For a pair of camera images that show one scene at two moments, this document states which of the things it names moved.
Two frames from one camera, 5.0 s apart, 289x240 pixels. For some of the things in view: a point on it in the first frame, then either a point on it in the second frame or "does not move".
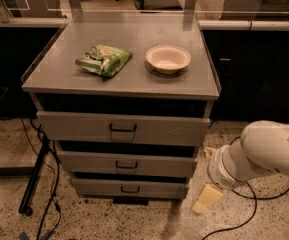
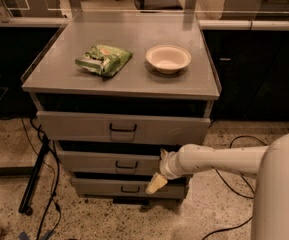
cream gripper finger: x=209 y=150 -> x=163 y=153
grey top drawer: x=125 y=129 does not move
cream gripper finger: x=208 y=196 -> x=157 y=182
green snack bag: x=103 y=59 does not move
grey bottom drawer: x=130 y=188 does not move
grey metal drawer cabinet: x=127 y=105 does not move
